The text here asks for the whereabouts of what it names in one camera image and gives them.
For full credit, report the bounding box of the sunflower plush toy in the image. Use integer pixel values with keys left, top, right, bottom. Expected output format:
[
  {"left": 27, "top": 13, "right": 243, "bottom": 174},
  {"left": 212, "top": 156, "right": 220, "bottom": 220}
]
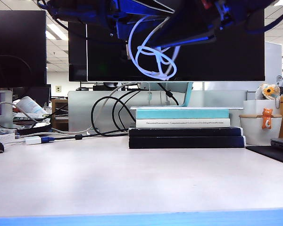
[{"left": 255, "top": 83, "right": 281, "bottom": 110}]

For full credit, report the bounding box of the white hanging cable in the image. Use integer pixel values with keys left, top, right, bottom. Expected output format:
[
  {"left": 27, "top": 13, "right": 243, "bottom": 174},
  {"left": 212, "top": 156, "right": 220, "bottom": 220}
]
[{"left": 147, "top": 82, "right": 153, "bottom": 106}]

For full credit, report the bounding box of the black AOC monitor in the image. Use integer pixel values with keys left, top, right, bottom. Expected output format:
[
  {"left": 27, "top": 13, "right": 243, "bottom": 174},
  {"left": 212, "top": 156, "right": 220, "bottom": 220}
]
[{"left": 86, "top": 11, "right": 266, "bottom": 82}]

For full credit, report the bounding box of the black flat pouch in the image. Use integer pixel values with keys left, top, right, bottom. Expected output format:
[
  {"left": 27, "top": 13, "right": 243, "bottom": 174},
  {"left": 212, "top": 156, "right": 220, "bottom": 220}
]
[{"left": 17, "top": 121, "right": 52, "bottom": 136}]

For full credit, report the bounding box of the white pot wooden rim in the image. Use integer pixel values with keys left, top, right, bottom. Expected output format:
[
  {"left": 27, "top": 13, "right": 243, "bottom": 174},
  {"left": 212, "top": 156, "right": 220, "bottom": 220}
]
[{"left": 239, "top": 114, "right": 283, "bottom": 146}]

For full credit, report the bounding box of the thin black book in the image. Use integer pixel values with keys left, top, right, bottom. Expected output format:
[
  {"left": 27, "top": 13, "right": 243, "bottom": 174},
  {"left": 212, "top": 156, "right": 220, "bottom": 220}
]
[{"left": 128, "top": 127, "right": 243, "bottom": 137}]

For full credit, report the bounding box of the white book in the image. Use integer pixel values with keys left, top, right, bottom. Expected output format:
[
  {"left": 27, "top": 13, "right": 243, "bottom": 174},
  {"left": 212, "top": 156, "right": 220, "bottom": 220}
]
[{"left": 135, "top": 118, "right": 231, "bottom": 129}]

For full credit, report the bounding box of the black cable with ferrite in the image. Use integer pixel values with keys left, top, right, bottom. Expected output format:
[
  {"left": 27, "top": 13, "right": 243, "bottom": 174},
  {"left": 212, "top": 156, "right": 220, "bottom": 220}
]
[{"left": 157, "top": 82, "right": 179, "bottom": 106}]

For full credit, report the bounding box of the white charging cable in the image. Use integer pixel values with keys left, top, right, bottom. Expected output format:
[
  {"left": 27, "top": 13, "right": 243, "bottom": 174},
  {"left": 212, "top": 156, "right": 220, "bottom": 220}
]
[{"left": 125, "top": 15, "right": 181, "bottom": 82}]

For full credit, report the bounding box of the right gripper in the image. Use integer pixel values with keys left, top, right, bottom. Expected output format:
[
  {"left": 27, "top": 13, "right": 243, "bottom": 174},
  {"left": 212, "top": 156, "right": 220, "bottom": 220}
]
[{"left": 150, "top": 0, "right": 274, "bottom": 49}]

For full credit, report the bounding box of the narrow black monitor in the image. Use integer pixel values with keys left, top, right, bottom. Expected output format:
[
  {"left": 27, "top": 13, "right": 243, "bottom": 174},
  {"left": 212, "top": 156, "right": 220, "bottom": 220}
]
[{"left": 68, "top": 21, "right": 88, "bottom": 82}]

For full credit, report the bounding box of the thick black book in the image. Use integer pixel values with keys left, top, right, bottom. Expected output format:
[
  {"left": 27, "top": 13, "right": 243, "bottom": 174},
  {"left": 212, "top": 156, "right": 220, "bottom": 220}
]
[{"left": 128, "top": 136, "right": 246, "bottom": 149}]

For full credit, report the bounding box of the white card box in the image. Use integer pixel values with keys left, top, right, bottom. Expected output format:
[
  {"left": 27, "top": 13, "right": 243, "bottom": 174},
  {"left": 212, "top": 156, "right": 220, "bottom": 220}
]
[{"left": 0, "top": 132, "right": 16, "bottom": 147}]

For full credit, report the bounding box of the grey monitor cable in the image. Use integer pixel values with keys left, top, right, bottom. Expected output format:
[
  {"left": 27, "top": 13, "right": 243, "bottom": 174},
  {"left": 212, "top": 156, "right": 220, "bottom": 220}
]
[{"left": 50, "top": 82, "right": 139, "bottom": 135}]

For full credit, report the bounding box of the orange cat figurine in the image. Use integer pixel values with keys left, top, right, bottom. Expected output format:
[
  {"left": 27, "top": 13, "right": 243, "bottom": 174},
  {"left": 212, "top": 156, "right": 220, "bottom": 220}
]
[{"left": 261, "top": 108, "right": 273, "bottom": 130}]

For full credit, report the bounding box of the black looped cable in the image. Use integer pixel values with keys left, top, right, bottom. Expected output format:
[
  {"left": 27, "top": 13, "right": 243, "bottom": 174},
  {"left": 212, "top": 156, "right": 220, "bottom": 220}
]
[
  {"left": 111, "top": 90, "right": 142, "bottom": 131},
  {"left": 91, "top": 90, "right": 142, "bottom": 137}
]

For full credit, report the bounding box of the teal book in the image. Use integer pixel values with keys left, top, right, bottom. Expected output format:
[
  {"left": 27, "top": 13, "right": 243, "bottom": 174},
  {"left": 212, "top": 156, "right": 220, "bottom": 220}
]
[{"left": 135, "top": 108, "right": 229, "bottom": 120}]

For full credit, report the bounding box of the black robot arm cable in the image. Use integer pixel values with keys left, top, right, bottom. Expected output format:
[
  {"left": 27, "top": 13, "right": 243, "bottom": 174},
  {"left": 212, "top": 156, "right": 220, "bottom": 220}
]
[{"left": 245, "top": 0, "right": 283, "bottom": 33}]

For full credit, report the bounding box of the blue plug black cable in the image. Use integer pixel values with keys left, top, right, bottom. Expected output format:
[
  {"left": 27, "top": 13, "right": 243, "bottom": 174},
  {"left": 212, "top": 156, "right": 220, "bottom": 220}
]
[{"left": 40, "top": 132, "right": 130, "bottom": 144}]

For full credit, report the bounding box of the white partition panel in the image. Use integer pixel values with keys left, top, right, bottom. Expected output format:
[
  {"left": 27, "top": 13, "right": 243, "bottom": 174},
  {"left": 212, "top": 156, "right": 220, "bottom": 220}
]
[{"left": 265, "top": 41, "right": 283, "bottom": 91}]

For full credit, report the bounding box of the large black monitor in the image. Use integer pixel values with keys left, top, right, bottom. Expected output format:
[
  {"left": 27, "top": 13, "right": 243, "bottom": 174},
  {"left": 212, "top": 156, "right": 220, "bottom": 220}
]
[{"left": 0, "top": 10, "right": 47, "bottom": 88}]

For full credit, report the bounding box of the wooden cabinet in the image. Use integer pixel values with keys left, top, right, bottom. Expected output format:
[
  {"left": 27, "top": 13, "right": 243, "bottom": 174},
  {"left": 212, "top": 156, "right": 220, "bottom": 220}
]
[{"left": 51, "top": 98, "right": 69, "bottom": 131}]

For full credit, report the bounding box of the white bottle blue print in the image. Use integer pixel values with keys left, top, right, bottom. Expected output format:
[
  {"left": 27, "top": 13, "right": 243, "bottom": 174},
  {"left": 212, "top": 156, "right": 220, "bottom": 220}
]
[{"left": 15, "top": 96, "right": 48, "bottom": 116}]

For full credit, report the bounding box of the grey looped cable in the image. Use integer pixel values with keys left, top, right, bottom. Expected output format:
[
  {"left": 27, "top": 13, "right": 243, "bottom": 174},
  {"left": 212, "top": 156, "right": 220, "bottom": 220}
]
[{"left": 0, "top": 101, "right": 46, "bottom": 125}]

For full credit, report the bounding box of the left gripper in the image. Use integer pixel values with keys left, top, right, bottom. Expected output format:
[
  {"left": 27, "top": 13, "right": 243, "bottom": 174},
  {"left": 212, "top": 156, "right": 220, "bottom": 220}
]
[{"left": 47, "top": 0, "right": 175, "bottom": 61}]

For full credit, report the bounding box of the small black monitor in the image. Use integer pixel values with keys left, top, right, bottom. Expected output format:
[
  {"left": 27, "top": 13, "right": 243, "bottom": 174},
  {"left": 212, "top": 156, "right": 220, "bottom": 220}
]
[{"left": 12, "top": 85, "right": 51, "bottom": 108}]

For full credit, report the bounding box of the white square container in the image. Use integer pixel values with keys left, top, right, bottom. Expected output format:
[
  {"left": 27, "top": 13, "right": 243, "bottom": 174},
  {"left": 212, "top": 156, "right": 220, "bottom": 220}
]
[{"left": 242, "top": 100, "right": 282, "bottom": 116}]

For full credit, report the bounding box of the black mouse pad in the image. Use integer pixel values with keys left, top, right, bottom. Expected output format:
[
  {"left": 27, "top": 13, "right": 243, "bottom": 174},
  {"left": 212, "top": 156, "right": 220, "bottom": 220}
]
[{"left": 246, "top": 145, "right": 283, "bottom": 167}]

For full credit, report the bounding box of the frosted desk partition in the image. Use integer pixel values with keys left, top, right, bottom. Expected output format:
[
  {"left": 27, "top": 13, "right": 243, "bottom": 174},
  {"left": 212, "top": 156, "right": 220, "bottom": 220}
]
[{"left": 67, "top": 90, "right": 248, "bottom": 132}]

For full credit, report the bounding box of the white adapter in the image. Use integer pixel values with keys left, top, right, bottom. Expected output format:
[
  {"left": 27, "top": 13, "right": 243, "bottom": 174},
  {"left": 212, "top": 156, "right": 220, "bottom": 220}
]
[{"left": 25, "top": 136, "right": 42, "bottom": 145}]

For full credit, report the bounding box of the purple box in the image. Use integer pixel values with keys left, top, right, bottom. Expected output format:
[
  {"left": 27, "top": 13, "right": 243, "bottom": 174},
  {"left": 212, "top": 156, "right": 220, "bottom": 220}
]
[{"left": 0, "top": 90, "right": 13, "bottom": 129}]

